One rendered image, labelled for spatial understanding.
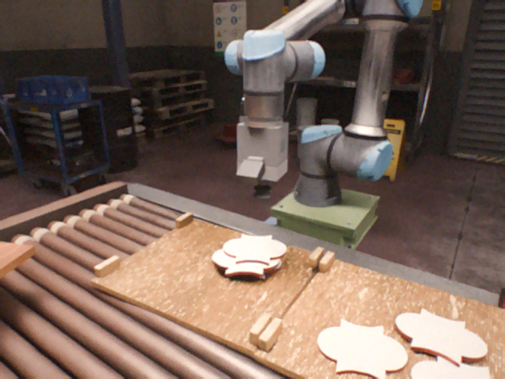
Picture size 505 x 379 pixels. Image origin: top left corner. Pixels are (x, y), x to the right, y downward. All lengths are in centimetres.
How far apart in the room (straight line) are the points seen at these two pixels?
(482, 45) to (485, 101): 63
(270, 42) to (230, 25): 572
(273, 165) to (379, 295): 35
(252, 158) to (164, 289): 33
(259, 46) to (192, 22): 619
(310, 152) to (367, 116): 19
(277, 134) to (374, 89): 41
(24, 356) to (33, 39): 520
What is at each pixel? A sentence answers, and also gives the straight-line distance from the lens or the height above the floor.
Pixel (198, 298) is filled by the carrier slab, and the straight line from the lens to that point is 82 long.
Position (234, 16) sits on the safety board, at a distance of 639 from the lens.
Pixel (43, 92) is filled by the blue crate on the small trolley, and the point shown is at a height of 96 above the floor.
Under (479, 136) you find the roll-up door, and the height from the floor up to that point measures 31.
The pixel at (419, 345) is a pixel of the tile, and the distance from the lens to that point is 74.
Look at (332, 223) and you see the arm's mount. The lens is 110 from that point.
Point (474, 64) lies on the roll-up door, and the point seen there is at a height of 112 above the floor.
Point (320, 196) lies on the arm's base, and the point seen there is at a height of 98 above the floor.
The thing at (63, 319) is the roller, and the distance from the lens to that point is 88.
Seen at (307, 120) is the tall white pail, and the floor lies 34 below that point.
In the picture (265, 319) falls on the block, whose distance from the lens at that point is 72.
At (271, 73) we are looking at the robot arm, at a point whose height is 137.
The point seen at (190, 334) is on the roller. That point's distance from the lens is 77.
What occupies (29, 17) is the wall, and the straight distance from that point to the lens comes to 582.
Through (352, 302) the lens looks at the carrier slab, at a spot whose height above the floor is 94.
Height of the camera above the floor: 143
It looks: 22 degrees down
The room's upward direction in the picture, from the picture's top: straight up
